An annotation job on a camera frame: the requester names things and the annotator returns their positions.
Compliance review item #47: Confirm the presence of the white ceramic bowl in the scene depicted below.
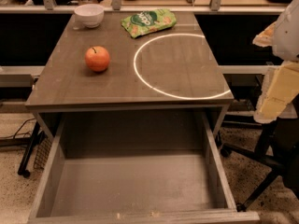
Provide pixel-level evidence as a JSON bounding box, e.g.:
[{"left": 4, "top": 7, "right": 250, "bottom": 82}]
[{"left": 74, "top": 4, "right": 105, "bottom": 28}]

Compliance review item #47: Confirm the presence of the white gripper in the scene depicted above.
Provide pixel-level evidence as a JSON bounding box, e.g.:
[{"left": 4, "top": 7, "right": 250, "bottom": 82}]
[{"left": 252, "top": 0, "right": 299, "bottom": 124}]

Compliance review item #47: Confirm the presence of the grey wooden cabinet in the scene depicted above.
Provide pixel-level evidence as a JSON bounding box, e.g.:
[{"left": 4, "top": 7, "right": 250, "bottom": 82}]
[{"left": 26, "top": 12, "right": 234, "bottom": 136}]

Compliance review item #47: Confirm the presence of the black floor cable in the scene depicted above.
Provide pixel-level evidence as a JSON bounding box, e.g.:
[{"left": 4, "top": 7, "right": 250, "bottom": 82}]
[{"left": 0, "top": 118, "right": 37, "bottom": 141}]

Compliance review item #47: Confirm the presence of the black office chair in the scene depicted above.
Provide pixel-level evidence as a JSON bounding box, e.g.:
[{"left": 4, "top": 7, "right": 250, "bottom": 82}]
[{"left": 218, "top": 75, "right": 299, "bottom": 213}]

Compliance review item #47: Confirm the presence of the red orange apple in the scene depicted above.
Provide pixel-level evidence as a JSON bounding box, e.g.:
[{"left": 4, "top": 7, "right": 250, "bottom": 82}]
[{"left": 85, "top": 46, "right": 110, "bottom": 72}]

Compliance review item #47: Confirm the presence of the black wire mesh basket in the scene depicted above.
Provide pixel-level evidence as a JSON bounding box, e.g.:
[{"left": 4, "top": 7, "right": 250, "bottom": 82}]
[{"left": 34, "top": 138, "right": 51, "bottom": 170}]

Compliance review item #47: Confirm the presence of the green snack bag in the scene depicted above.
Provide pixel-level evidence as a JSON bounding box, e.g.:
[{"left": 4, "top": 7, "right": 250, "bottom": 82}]
[{"left": 121, "top": 8, "right": 177, "bottom": 38}]

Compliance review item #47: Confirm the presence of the open grey top drawer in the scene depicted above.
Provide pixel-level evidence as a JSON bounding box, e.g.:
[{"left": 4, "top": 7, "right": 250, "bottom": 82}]
[{"left": 28, "top": 109, "right": 260, "bottom": 224}]

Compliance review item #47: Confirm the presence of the black table leg with caster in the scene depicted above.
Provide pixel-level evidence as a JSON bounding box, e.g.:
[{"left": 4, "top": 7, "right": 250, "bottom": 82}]
[{"left": 18, "top": 123, "right": 43, "bottom": 178}]

